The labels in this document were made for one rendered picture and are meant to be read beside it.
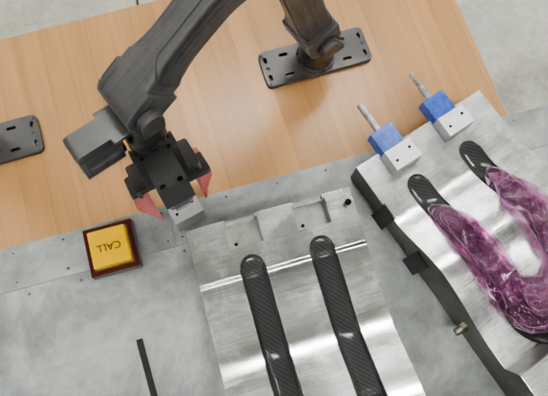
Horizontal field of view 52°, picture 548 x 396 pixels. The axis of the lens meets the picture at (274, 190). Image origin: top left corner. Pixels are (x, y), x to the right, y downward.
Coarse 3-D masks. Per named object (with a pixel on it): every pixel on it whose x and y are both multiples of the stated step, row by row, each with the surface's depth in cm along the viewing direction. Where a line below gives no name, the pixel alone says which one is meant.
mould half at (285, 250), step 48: (336, 192) 87; (192, 240) 84; (288, 240) 84; (336, 240) 85; (240, 288) 83; (288, 288) 83; (240, 336) 81; (288, 336) 81; (384, 336) 81; (240, 384) 78; (336, 384) 77; (384, 384) 77
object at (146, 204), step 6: (126, 180) 85; (126, 186) 84; (132, 186) 84; (132, 192) 83; (132, 198) 83; (138, 198) 83; (144, 198) 83; (150, 198) 87; (138, 204) 82; (144, 204) 82; (150, 204) 82; (144, 210) 83; (150, 210) 84; (156, 210) 85; (156, 216) 86
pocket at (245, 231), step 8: (248, 216) 87; (256, 216) 85; (232, 224) 86; (240, 224) 87; (248, 224) 87; (256, 224) 88; (232, 232) 87; (240, 232) 87; (248, 232) 87; (256, 232) 87; (232, 240) 87; (240, 240) 87; (248, 240) 87; (256, 240) 87; (232, 248) 86
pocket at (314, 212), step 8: (304, 200) 88; (312, 200) 88; (320, 200) 88; (296, 208) 88; (304, 208) 88; (312, 208) 89; (320, 208) 89; (296, 216) 88; (304, 216) 88; (312, 216) 88; (320, 216) 88; (328, 216) 87; (304, 224) 88; (312, 224) 88; (320, 224) 88
